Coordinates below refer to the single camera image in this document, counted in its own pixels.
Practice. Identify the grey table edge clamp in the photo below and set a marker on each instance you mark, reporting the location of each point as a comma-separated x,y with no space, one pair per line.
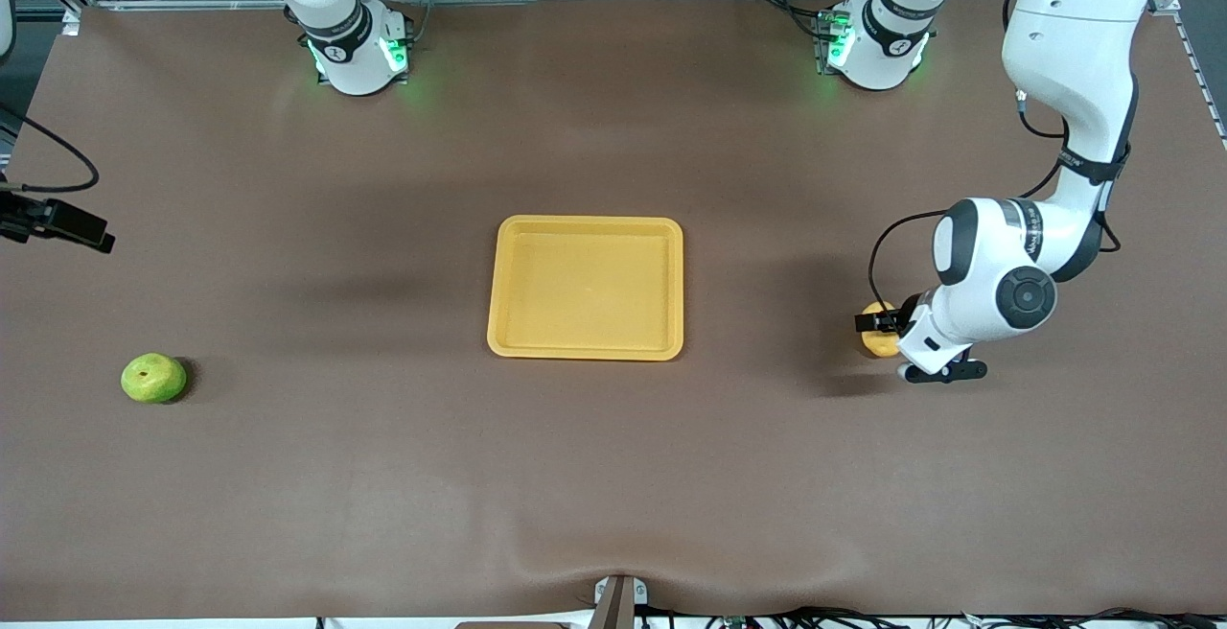
613,605

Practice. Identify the yellow potato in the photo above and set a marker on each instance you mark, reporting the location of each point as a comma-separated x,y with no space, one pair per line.
882,346

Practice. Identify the brown table mat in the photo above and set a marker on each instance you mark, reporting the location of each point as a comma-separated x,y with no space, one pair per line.
613,466

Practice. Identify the green apple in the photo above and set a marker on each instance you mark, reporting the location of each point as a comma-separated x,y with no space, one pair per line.
153,380

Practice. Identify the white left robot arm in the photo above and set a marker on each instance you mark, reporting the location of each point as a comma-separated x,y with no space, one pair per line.
1074,34

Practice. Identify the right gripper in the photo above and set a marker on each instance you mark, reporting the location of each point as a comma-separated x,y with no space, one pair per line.
40,216

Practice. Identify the silver corner bracket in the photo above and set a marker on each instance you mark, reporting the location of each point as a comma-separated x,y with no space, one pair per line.
71,21
1168,4

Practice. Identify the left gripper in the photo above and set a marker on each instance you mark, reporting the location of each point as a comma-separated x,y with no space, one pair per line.
898,320

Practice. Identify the yellow plastic tray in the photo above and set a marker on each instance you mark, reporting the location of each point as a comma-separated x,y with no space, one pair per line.
585,289

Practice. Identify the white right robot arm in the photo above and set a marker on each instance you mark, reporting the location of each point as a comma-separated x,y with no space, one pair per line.
350,63

